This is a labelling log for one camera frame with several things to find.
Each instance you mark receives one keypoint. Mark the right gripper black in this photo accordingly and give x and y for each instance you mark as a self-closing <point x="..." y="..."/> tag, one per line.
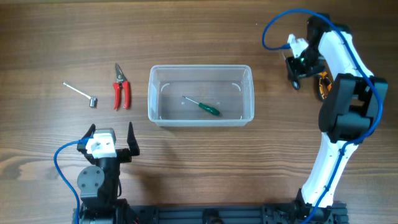
<point x="318" y="67"/>

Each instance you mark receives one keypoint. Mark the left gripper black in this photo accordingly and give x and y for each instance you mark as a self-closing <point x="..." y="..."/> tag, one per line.
<point x="125" y="155"/>

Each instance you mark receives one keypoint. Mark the black red screwdriver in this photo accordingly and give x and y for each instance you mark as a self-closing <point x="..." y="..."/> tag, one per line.
<point x="291" y="73"/>

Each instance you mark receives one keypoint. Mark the green handled screwdriver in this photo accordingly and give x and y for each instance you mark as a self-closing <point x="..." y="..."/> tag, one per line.
<point x="205" y="107"/>

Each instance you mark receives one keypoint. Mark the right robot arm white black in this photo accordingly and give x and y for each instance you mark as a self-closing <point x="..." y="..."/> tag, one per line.
<point x="352" y="108"/>

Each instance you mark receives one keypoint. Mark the clear plastic container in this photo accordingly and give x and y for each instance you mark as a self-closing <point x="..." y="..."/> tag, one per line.
<point x="228" y="88"/>

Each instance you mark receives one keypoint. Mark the orange black pliers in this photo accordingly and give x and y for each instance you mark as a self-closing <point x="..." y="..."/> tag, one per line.
<point x="324" y="85"/>

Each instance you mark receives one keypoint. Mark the silver socket wrench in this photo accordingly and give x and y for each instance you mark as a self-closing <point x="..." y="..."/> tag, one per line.
<point x="92" y="99"/>

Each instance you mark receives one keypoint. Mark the red handled pruning shears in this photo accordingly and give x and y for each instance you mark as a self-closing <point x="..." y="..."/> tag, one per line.
<point x="121" y="84"/>

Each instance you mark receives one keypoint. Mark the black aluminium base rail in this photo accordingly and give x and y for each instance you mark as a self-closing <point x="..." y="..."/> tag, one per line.
<point x="269" y="214"/>

